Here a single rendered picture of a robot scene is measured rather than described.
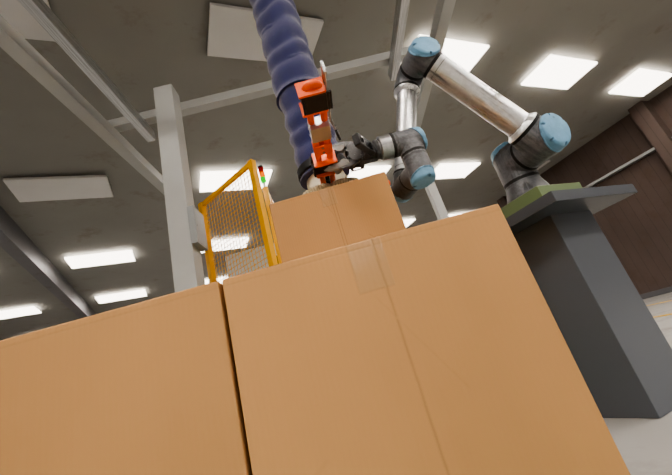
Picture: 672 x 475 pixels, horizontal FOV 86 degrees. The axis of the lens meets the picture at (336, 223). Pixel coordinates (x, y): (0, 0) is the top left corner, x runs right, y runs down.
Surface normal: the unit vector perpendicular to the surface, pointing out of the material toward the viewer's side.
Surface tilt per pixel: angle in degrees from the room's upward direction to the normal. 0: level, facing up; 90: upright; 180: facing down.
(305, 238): 90
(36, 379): 90
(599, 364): 90
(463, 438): 90
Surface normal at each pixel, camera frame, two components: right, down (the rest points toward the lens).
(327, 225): -0.07, -0.36
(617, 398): -0.90, 0.10
